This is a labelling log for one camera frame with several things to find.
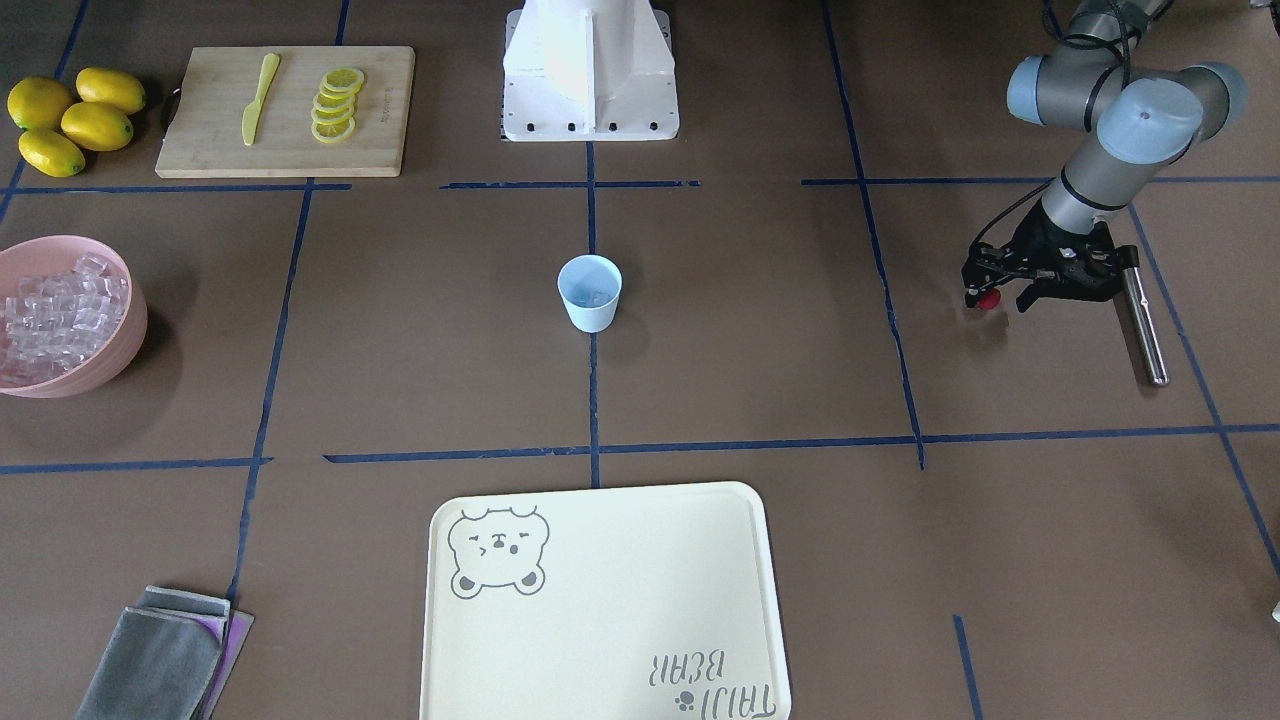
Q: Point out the folded grey cloth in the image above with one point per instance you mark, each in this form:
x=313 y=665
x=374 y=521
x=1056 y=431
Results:
x=169 y=657

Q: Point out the light blue plastic cup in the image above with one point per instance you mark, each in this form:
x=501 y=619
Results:
x=590 y=287

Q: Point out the wooden cutting board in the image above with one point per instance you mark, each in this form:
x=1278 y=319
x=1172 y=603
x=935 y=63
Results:
x=204 y=139

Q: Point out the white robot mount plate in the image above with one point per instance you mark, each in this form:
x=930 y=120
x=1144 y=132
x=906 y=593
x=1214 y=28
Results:
x=588 y=71

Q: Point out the pink bowl of ice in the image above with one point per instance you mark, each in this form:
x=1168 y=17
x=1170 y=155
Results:
x=73 y=316

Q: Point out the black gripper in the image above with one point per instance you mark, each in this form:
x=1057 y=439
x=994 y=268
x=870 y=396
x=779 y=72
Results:
x=1046 y=244

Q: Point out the cream bear serving tray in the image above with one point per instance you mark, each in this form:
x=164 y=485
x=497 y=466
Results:
x=655 y=602

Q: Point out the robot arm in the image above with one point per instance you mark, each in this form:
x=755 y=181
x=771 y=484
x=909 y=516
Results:
x=1136 y=121

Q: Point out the whole yellow lemon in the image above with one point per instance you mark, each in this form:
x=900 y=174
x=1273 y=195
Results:
x=38 y=102

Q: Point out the steel muddler black tip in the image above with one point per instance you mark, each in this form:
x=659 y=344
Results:
x=1137 y=301

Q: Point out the red strawberry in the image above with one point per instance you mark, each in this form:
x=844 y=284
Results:
x=988 y=300

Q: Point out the yellow plastic knife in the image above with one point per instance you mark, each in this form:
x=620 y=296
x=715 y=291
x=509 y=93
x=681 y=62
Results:
x=252 y=111

